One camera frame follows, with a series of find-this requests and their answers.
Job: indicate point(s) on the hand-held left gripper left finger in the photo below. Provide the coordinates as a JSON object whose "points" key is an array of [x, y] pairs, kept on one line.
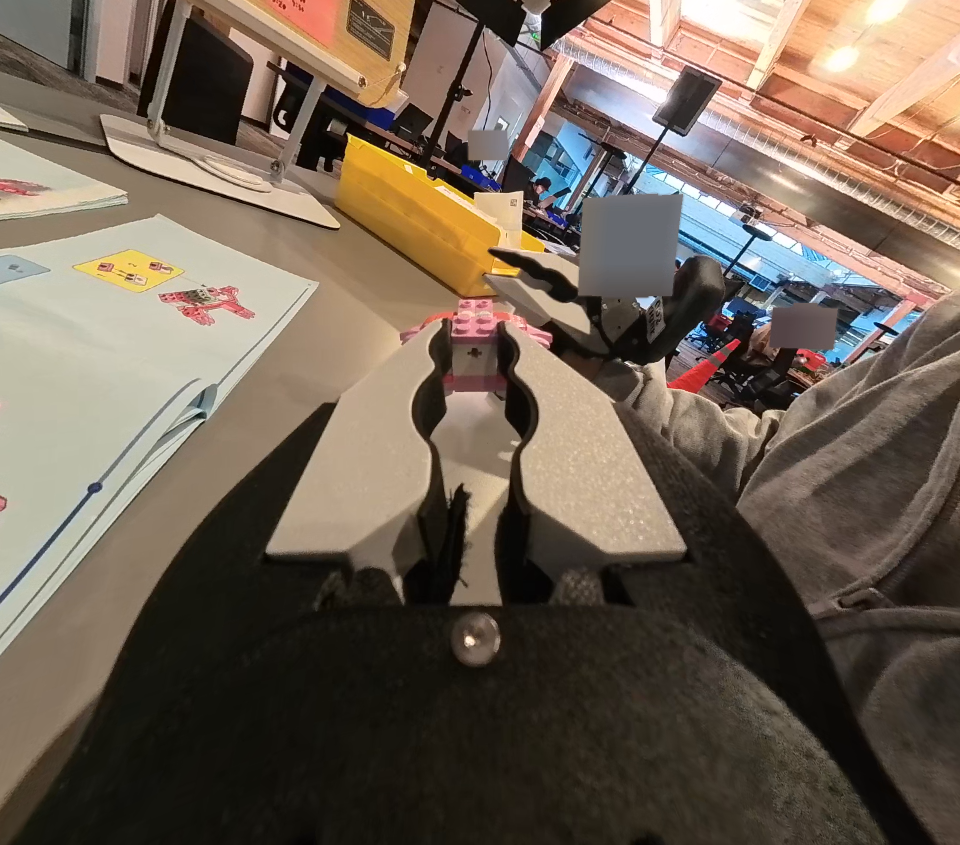
{"points": [[352, 485]]}

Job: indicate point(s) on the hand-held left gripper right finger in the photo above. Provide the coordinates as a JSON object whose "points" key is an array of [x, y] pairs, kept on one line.
{"points": [[600, 485]]}

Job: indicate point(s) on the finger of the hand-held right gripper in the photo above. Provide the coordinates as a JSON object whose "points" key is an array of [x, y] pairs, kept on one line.
{"points": [[551, 276], [555, 320]]}

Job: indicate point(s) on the pink toy brick model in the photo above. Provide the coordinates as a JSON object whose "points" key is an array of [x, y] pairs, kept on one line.
{"points": [[476, 320]]}

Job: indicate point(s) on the orange traffic cone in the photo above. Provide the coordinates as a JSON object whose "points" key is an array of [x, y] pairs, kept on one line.
{"points": [[709, 369]]}

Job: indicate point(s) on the black light stand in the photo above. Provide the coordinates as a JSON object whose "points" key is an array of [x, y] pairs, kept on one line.
{"points": [[649, 159], [454, 102]]}

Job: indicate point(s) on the yellow plastic bin with papers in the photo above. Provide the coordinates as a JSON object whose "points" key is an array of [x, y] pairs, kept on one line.
{"points": [[405, 215]]}

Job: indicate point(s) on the small studio light panel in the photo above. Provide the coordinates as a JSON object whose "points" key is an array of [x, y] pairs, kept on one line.
{"points": [[686, 102]]}

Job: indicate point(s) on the open light blue instruction booklet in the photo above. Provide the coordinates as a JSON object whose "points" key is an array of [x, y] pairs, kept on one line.
{"points": [[112, 372]]}

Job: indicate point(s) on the round ceiling lamp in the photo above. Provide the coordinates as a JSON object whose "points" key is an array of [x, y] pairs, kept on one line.
{"points": [[889, 5], [840, 59]]}

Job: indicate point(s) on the black label plate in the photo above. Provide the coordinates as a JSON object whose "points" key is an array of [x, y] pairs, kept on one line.
{"points": [[371, 27]]}

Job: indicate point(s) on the black rectangular panel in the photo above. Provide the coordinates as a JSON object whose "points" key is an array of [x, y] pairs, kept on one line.
{"points": [[202, 87]]}

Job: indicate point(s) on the closed light blue instruction booklet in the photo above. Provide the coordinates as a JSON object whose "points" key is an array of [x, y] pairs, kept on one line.
{"points": [[9, 117], [45, 185]]}

